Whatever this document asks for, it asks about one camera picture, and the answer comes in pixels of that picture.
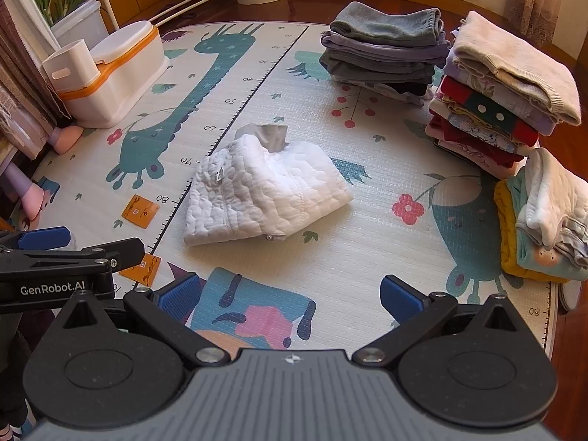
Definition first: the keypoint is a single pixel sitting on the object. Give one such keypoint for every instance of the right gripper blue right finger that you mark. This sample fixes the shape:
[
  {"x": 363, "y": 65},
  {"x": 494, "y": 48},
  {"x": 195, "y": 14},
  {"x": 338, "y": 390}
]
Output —
[{"x": 420, "y": 317}]

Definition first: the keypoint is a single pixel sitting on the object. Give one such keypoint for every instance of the colourful folded clothes stack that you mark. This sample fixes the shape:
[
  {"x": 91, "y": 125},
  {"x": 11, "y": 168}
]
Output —
[{"x": 497, "y": 97}]

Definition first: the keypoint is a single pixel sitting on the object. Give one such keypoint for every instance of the white orange potty seat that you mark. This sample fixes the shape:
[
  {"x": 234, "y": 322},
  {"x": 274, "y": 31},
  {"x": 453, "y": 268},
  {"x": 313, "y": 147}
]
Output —
[{"x": 99, "y": 86}]

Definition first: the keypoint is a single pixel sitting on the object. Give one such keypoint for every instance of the yellow teal white clothes pile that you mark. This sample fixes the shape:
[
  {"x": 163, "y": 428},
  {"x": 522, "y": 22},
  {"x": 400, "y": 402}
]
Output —
[{"x": 542, "y": 213}]

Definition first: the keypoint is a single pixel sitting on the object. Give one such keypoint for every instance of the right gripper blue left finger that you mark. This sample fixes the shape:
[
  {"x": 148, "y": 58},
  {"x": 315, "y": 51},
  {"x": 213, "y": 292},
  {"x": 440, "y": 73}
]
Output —
[{"x": 162, "y": 315}]

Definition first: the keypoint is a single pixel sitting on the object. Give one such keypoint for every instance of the white quilted baby garment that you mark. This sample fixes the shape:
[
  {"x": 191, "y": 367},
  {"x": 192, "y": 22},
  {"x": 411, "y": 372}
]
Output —
[{"x": 261, "y": 185}]

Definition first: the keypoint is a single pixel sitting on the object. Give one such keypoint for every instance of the orange card lower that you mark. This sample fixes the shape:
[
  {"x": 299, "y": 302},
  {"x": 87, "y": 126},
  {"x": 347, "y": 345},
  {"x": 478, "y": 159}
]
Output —
[{"x": 145, "y": 272}]

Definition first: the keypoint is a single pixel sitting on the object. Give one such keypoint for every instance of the grey purple folded clothes stack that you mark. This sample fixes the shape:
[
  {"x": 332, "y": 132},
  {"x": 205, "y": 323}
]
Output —
[{"x": 395, "y": 55}]

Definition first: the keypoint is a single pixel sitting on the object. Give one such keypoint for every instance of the orange card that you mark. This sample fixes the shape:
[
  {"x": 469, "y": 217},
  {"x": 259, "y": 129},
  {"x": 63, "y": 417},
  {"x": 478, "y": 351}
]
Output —
[
  {"x": 145, "y": 272},
  {"x": 140, "y": 211}
]

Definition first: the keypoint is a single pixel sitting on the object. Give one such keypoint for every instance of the patterned mauve curtain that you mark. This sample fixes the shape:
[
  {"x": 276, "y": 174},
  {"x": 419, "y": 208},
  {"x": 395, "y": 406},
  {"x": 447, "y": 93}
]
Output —
[{"x": 30, "y": 109}]

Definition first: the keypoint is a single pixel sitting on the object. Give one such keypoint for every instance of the cartoon giraffe play mat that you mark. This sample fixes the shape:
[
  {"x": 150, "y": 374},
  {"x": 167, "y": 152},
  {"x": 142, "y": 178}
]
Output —
[{"x": 417, "y": 212}]

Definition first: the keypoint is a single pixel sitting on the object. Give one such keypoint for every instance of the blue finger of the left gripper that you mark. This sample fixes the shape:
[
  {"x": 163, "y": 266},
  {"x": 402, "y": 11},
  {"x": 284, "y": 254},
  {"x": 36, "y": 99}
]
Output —
[{"x": 40, "y": 239}]

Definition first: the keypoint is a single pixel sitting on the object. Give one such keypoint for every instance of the orange card upper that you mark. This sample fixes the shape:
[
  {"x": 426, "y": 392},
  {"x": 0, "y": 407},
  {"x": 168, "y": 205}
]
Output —
[{"x": 140, "y": 211}]

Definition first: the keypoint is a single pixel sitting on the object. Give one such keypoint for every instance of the white plant pot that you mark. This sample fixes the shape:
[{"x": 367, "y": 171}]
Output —
[{"x": 84, "y": 23}]

